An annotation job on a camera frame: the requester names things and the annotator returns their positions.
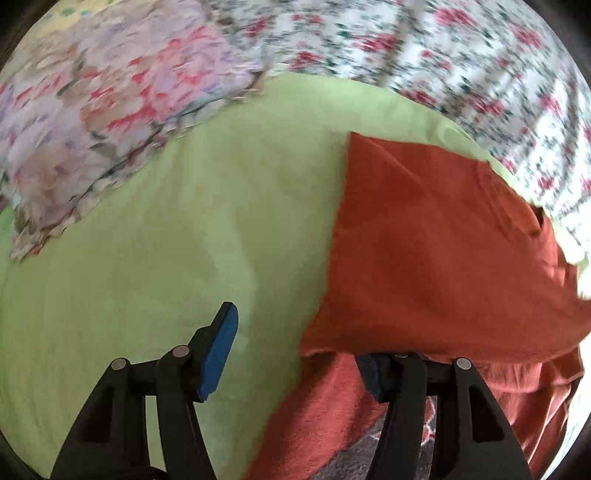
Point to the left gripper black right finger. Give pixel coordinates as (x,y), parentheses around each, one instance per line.
(474,439)

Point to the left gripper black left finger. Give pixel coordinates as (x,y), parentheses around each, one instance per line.
(139,421)

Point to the red knit sweater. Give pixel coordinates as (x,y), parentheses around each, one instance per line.
(433,253)

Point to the light green bed sheet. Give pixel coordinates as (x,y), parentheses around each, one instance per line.
(241,209)

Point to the pastel floral pillow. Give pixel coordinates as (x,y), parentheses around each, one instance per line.
(81,107)

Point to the white red floral bedsheet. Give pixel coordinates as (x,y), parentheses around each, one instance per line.
(495,68)

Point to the yellow dotted pillow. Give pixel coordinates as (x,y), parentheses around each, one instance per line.
(65,13)

